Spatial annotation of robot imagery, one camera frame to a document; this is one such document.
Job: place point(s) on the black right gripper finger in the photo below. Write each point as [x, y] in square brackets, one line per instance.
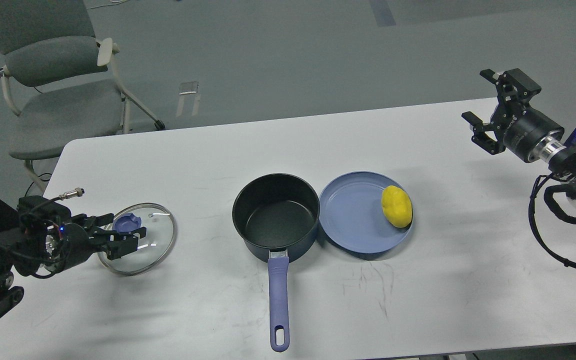
[487, 136]
[514, 91]

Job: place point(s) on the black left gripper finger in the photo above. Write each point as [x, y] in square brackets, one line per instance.
[116, 244]
[92, 222]

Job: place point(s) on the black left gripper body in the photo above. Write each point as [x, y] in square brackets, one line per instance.
[67, 245]

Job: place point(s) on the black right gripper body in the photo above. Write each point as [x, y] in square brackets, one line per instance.
[521, 131]

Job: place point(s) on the glass lid blue knob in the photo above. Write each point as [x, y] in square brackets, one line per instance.
[152, 248]

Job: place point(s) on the yellow potato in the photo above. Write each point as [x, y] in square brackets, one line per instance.
[397, 207]

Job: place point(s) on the blue pot with handle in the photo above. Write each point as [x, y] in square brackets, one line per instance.
[277, 216]

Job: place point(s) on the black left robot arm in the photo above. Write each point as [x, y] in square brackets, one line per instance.
[34, 213]

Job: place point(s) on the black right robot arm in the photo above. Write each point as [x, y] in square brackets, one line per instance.
[558, 188]

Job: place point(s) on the grey office chair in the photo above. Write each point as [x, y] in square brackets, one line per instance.
[60, 80]

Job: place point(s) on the blue plate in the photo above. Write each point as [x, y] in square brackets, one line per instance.
[351, 214]

